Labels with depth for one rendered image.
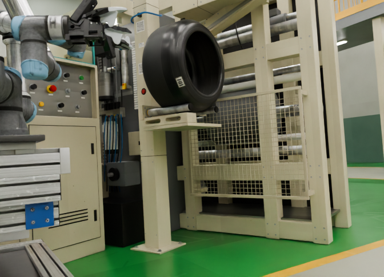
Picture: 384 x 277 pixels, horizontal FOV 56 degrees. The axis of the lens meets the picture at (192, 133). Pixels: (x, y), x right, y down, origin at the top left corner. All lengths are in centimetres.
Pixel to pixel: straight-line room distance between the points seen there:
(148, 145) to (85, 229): 67
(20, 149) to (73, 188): 115
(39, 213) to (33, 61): 51
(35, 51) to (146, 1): 151
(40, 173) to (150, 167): 123
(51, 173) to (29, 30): 47
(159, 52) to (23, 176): 116
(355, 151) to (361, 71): 245
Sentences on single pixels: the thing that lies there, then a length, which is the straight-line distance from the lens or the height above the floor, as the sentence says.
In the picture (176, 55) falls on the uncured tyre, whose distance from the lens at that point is 210.
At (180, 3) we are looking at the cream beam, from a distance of 275.
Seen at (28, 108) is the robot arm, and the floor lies 89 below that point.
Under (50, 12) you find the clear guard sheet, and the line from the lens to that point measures 255.
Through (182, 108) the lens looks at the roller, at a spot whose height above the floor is 89.
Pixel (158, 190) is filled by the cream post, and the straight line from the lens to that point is 242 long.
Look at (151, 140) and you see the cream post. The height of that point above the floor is 72.
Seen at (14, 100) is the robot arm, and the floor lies 84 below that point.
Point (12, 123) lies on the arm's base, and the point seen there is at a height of 76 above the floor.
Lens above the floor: 63
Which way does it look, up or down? 3 degrees up
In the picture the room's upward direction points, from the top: 3 degrees counter-clockwise
